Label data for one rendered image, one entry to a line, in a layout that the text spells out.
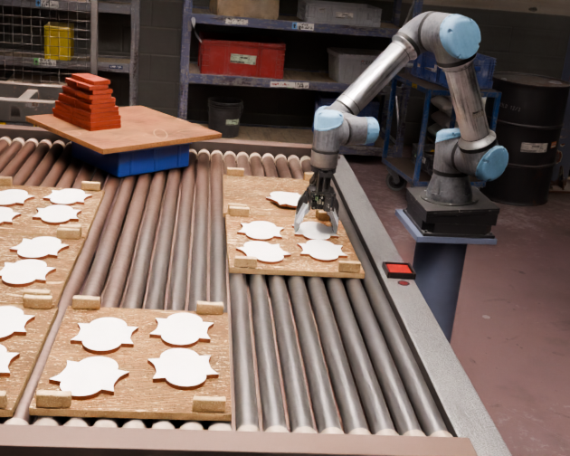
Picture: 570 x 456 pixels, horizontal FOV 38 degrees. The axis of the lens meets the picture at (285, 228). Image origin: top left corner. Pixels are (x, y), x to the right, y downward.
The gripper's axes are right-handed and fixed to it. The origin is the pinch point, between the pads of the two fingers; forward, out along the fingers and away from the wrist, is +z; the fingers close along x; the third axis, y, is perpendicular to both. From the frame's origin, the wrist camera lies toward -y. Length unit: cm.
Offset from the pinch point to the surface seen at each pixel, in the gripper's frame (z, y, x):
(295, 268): 0.4, 27.2, -8.3
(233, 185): 1.3, -42.2, -22.3
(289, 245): 0.6, 11.3, -8.3
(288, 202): -0.7, -21.9, -6.0
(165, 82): 57, -488, -66
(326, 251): -0.4, 16.8, 1.0
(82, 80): -25, -69, -76
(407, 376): 2, 76, 10
